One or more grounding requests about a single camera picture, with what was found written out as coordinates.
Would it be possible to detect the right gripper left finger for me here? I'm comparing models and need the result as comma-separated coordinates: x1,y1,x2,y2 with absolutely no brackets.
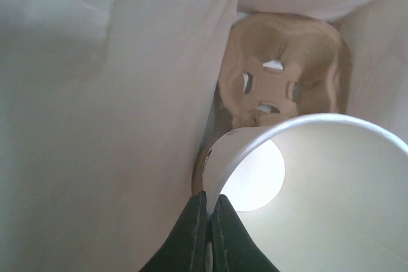
141,191,208,272

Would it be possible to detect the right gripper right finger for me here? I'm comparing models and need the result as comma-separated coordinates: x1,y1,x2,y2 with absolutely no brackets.
210,194,279,272

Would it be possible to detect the cake print paper bag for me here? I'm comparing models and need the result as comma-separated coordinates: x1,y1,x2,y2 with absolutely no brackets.
1,0,407,271

